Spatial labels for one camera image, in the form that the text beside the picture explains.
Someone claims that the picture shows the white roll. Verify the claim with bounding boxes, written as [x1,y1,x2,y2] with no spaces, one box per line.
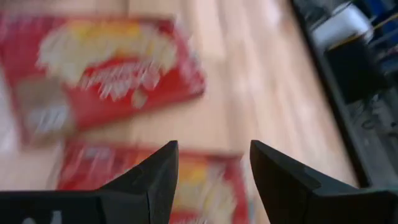
[310,2,374,52]

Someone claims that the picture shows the black aluminium table frame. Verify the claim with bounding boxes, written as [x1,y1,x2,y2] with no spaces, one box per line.
[290,0,374,189]

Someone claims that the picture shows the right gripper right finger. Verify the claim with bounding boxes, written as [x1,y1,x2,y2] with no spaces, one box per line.
[249,139,398,224]

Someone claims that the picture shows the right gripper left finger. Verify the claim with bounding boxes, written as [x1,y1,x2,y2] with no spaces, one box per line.
[0,139,180,224]

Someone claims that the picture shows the yellow cable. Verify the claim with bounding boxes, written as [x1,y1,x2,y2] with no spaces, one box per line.
[328,12,398,52]

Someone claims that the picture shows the red popcorn bag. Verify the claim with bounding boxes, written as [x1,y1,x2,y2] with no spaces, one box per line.
[55,139,251,224]
[0,14,206,149]

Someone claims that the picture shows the blue storage boxes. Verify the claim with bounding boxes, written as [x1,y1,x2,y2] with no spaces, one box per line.
[366,0,398,35]

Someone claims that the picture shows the black monitor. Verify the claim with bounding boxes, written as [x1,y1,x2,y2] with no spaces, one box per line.
[325,37,391,105]

